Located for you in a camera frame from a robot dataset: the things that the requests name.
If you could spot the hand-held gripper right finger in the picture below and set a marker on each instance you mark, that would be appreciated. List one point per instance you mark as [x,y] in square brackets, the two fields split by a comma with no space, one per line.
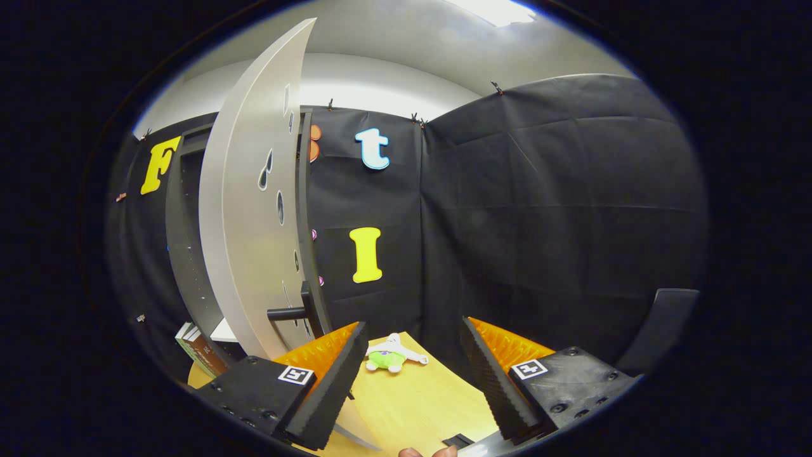
[495,387]

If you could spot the black chair backrest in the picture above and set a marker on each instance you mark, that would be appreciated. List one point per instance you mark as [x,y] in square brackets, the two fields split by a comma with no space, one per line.
[656,330]

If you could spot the green book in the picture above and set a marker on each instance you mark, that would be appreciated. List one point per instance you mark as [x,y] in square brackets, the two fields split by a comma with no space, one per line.
[185,348]

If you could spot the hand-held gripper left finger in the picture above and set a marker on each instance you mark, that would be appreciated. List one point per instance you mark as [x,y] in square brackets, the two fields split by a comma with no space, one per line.
[333,387]

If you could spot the small green-bodied plush toy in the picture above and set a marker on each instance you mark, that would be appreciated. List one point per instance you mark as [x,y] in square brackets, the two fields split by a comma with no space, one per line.
[388,357]

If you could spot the beige cabinet door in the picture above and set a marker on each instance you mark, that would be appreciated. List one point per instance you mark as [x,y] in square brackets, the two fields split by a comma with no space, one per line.
[241,222]

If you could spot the black backdrop cloth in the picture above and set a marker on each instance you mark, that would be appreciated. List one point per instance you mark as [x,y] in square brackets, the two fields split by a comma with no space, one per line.
[539,222]

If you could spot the long ceiling light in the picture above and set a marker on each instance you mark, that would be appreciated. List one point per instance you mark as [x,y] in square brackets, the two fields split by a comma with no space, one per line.
[495,9]

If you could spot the dark grey cabinet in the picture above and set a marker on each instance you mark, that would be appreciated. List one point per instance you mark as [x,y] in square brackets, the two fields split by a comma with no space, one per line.
[184,266]

